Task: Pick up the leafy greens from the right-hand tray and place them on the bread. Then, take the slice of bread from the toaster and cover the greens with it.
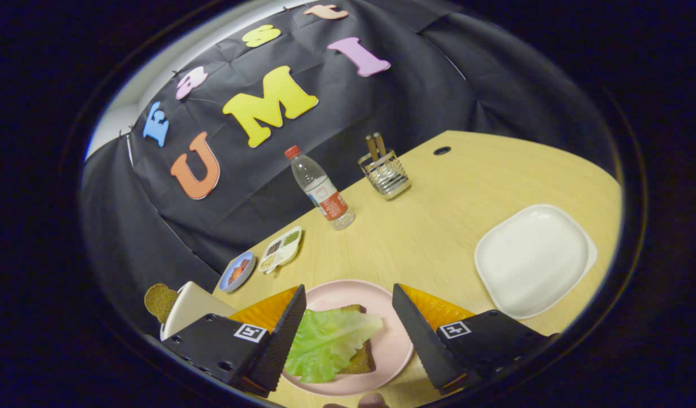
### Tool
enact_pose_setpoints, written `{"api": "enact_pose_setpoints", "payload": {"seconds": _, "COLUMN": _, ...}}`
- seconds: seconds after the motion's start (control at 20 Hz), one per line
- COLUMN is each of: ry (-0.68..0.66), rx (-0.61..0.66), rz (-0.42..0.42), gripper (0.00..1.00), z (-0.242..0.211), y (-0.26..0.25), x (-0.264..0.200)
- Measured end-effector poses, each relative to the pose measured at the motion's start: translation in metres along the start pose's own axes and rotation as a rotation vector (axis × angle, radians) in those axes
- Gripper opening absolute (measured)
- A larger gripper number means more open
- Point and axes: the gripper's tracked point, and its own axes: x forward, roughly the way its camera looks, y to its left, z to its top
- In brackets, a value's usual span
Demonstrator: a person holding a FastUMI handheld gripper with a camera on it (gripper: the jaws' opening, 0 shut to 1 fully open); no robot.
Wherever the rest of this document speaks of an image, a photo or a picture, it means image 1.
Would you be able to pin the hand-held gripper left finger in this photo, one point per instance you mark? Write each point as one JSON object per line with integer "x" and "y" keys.
{"x": 283, "y": 340}

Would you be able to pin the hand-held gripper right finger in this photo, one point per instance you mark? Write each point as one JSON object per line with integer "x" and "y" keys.
{"x": 419, "y": 340}

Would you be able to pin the green lettuce leaf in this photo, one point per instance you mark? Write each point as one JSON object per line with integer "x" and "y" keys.
{"x": 325, "y": 340}

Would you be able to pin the brown toasted bread slice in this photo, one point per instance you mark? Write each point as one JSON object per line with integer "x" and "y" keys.
{"x": 158, "y": 300}

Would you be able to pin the pink round plate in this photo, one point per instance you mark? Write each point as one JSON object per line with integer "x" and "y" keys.
{"x": 393, "y": 340}

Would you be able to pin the red food pieces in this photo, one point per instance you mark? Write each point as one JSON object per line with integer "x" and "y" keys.
{"x": 238, "y": 273}

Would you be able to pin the small blue plate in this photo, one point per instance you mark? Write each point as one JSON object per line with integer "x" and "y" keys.
{"x": 229, "y": 272}

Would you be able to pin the white divided condiment tray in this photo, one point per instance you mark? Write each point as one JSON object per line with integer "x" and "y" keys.
{"x": 280, "y": 249}

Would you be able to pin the white toaster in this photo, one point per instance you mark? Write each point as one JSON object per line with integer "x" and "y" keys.
{"x": 195, "y": 303}

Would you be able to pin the white square plate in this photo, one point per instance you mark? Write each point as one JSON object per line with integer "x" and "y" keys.
{"x": 532, "y": 260}

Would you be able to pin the clear red-capped water bottle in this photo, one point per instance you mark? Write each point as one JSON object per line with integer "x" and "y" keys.
{"x": 325, "y": 195}

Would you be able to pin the black backdrop cloth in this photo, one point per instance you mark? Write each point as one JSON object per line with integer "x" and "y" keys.
{"x": 382, "y": 107}

